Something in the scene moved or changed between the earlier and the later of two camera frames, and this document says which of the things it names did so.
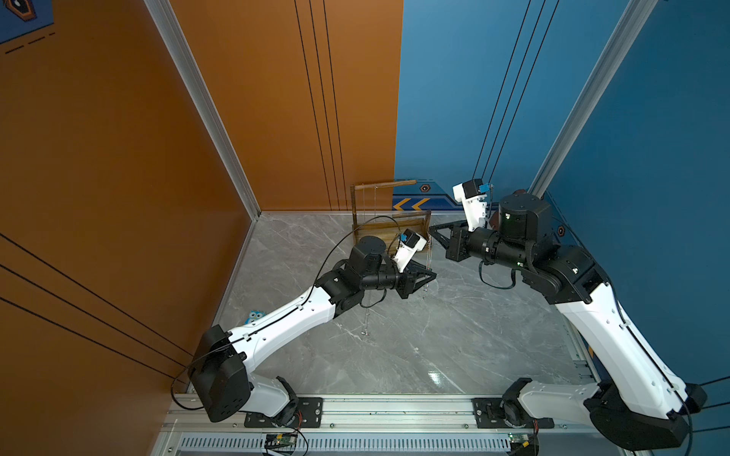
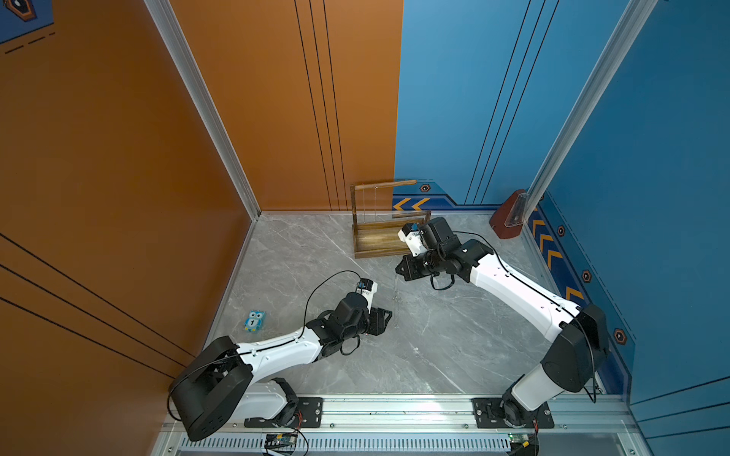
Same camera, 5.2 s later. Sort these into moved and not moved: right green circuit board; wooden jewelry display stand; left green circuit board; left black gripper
Moved: left black gripper
Not moved: right green circuit board; wooden jewelry display stand; left green circuit board
